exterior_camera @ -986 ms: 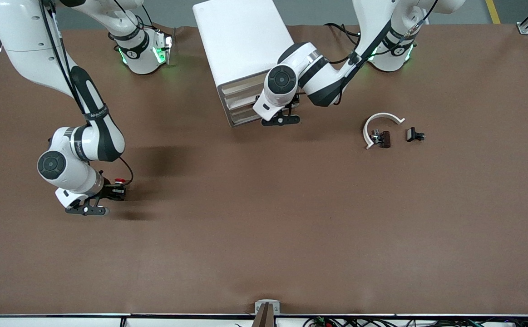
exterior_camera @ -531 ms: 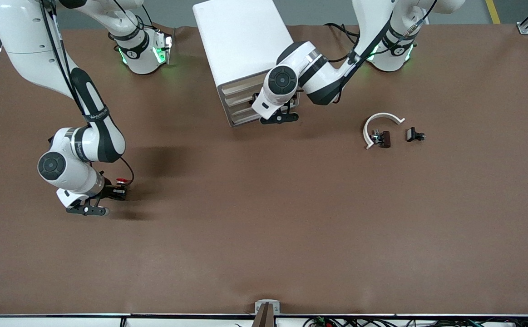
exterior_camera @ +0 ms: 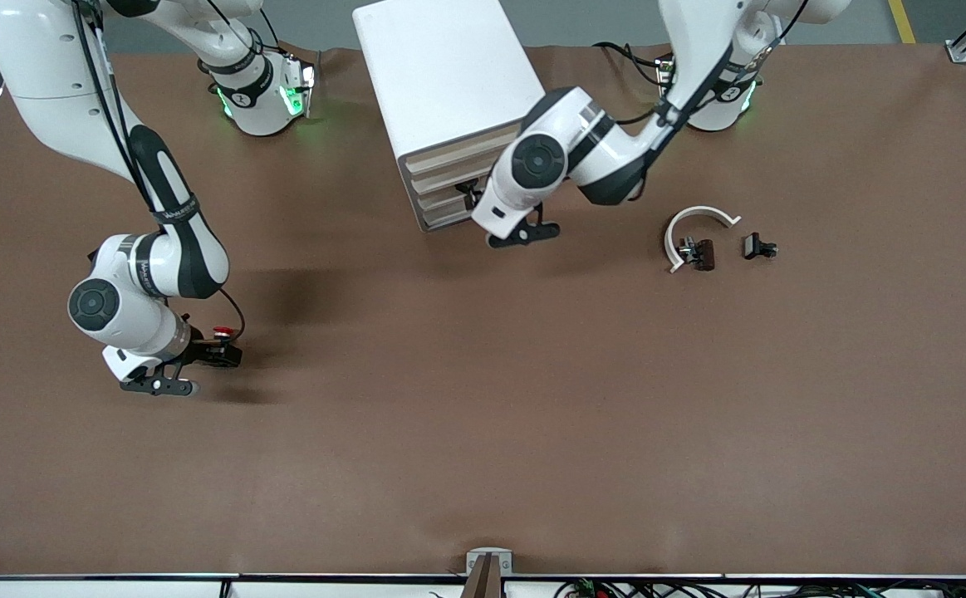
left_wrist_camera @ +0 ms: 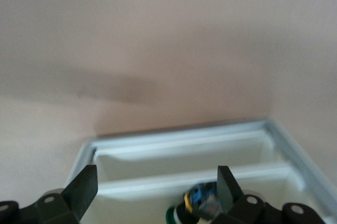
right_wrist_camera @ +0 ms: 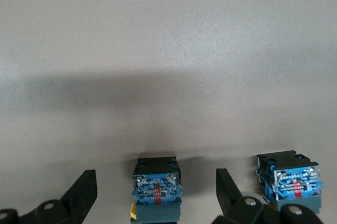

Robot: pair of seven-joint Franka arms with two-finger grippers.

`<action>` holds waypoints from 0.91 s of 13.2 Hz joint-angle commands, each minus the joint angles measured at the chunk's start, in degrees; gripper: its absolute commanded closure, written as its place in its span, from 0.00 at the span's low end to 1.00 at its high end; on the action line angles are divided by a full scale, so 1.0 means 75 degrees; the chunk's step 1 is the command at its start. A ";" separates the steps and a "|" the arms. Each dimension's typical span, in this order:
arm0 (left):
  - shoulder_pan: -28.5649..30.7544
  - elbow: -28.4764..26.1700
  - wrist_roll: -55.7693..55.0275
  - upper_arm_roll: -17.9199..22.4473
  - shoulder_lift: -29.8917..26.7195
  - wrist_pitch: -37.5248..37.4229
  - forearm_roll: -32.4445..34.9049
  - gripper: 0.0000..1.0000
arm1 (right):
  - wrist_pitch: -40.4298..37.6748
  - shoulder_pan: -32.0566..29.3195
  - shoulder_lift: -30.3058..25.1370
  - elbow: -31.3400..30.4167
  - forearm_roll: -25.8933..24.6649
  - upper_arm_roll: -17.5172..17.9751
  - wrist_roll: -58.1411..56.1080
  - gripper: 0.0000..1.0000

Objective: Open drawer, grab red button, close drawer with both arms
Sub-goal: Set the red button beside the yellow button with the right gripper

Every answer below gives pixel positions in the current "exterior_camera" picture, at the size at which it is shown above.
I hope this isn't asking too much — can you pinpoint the white curved plastic ring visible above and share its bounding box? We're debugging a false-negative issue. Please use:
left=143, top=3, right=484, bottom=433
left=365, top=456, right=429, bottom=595
left=664, top=205, right=743, bottom=275

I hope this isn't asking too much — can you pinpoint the yellow floor tape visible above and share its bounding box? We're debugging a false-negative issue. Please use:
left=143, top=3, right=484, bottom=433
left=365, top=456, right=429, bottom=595
left=888, top=0, right=920, bottom=45

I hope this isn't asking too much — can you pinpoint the brown black small component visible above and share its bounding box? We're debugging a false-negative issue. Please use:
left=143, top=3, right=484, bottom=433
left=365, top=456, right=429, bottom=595
left=677, top=237, right=716, bottom=272

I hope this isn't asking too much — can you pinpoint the black base cable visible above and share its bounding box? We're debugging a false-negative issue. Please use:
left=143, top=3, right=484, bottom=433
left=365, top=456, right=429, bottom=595
left=592, top=40, right=668, bottom=89

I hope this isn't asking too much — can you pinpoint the brown table cover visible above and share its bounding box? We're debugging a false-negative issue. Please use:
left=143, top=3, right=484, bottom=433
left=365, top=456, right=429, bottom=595
left=0, top=42, right=966, bottom=578

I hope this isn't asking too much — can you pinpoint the black cable bundle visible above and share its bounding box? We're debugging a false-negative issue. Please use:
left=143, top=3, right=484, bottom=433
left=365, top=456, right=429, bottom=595
left=557, top=578, right=966, bottom=598

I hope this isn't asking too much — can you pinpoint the red push button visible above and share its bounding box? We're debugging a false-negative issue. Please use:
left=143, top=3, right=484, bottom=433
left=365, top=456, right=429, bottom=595
left=210, top=327, right=243, bottom=366

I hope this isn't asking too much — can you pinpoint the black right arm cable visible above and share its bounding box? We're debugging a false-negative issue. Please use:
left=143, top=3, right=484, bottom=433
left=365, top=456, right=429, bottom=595
left=74, top=0, right=248, bottom=343

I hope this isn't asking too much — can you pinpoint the bottom edge camera mount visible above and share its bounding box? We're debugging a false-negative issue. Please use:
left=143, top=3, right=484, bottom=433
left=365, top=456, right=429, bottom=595
left=465, top=548, right=513, bottom=598

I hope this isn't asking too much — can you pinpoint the white table edge rail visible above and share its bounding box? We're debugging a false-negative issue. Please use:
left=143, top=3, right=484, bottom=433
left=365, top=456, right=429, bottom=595
left=0, top=573, right=966, bottom=598

